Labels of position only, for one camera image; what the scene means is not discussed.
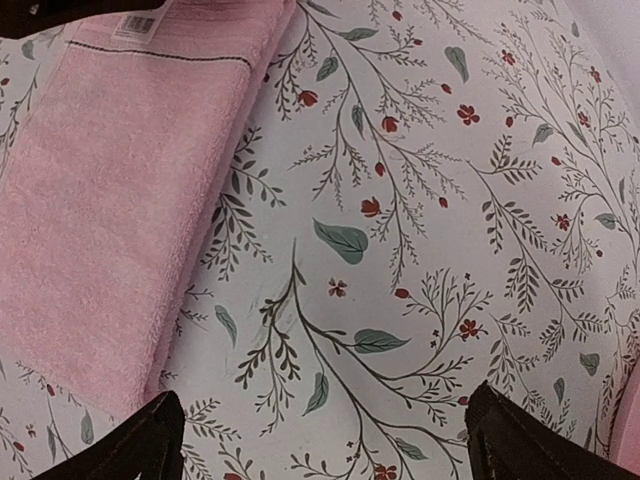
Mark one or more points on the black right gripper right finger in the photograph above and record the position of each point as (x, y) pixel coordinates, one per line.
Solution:
(506, 442)

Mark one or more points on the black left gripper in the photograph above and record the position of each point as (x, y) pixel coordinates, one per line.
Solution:
(21, 18)

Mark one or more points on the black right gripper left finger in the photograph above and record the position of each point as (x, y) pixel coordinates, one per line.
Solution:
(146, 446)

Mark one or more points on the pink towel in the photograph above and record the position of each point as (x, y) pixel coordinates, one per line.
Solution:
(111, 185)

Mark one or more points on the pink plate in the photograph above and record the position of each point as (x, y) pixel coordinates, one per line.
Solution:
(625, 437)

